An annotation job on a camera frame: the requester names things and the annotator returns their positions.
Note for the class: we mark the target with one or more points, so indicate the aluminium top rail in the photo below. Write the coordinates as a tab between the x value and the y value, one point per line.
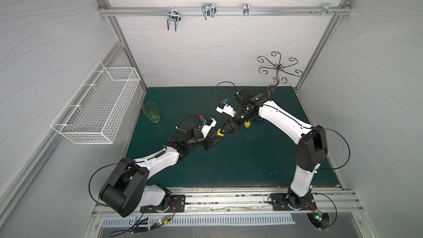
221	11

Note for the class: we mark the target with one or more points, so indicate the white wire basket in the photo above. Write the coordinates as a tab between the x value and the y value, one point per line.
94	113

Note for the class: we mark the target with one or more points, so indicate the bronze scroll jewelry stand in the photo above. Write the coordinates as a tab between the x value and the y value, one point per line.
279	69

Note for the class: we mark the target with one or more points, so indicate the double prong metal hook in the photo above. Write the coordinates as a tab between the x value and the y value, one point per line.
174	18

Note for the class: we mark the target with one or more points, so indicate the metal bracket hook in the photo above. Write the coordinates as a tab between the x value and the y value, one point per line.
326	10

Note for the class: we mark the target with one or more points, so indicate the small metal clip hook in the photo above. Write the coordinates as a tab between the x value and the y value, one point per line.
246	9

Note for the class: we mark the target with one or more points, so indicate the wire loop metal hook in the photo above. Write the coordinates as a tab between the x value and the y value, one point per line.
208	10

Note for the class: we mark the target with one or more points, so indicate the white vent strip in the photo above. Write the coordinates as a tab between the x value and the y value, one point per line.
208	220

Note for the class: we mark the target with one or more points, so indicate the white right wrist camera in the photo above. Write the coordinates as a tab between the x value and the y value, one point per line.
225	107

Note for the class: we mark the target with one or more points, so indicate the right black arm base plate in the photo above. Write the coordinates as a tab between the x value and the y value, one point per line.
290	201

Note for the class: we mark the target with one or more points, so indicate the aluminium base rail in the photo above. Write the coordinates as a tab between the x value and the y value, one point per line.
251	200

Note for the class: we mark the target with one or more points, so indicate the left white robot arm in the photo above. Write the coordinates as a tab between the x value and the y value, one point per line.
126	188

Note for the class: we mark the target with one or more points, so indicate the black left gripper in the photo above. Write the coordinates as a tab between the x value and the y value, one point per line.
207	140

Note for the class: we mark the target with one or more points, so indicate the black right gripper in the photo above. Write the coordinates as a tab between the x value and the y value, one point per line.
234	122

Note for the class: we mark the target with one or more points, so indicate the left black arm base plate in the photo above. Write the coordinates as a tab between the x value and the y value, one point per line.
171	204

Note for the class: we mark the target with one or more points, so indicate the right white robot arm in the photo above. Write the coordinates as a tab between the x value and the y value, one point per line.
311	142

